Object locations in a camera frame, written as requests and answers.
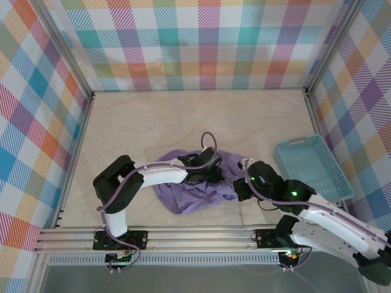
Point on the small electronics board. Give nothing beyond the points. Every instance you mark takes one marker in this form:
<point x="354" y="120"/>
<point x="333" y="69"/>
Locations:
<point x="117" y="258"/>
<point x="290" y="257"/>

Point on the aluminium frame post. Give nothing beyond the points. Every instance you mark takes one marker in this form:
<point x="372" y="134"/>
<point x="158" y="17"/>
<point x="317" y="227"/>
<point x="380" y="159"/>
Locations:
<point x="65" y="49"/>
<point x="333" y="45"/>

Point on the aluminium mounting rail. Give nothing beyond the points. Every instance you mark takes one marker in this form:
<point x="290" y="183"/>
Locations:
<point x="198" y="239"/>

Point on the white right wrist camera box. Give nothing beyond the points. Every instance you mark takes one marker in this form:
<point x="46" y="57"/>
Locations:
<point x="246" y="161"/>

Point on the purple t-shirt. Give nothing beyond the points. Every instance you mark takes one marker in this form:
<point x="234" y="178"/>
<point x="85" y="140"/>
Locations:
<point x="195" y="198"/>

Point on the aluminium frame leg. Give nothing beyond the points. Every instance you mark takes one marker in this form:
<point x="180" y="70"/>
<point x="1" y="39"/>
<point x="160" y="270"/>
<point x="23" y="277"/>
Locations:
<point x="36" y="274"/>

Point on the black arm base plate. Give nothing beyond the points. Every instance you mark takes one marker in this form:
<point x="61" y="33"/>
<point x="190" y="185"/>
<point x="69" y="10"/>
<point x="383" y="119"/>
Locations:
<point x="100" y="242"/>
<point x="265" y="239"/>

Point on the light blue plastic basket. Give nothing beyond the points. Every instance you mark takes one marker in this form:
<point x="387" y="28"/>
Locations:
<point x="320" y="171"/>

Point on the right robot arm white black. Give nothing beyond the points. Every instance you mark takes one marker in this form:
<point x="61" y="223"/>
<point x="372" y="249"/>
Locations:
<point x="336" y="241"/>

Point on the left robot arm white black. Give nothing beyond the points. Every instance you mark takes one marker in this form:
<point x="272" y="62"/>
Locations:
<point x="165" y="175"/>

